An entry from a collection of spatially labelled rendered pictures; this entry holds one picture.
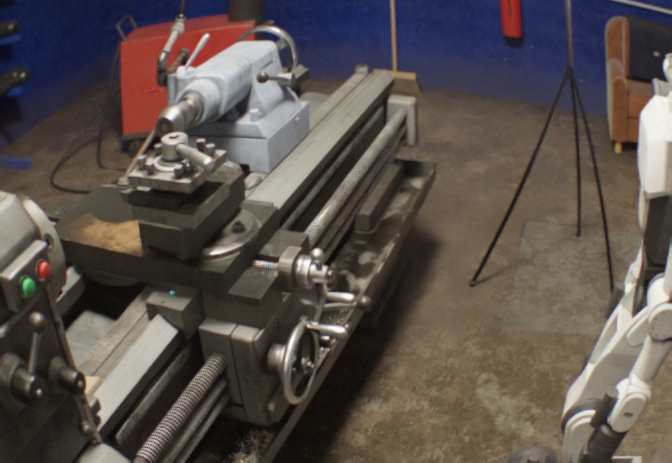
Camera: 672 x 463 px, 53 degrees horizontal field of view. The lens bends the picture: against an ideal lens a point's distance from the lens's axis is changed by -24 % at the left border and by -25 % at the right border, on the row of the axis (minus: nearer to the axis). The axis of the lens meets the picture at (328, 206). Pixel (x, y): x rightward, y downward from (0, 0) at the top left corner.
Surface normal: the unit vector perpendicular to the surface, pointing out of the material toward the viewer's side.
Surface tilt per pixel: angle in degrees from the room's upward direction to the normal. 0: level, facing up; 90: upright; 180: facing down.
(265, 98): 70
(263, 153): 90
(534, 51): 90
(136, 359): 36
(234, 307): 90
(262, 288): 0
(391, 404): 0
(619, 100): 90
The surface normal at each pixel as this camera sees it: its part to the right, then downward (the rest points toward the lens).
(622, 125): -0.31, 0.42
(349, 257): -0.04, -0.90
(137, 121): 0.04, 0.43
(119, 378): 0.53, -0.67
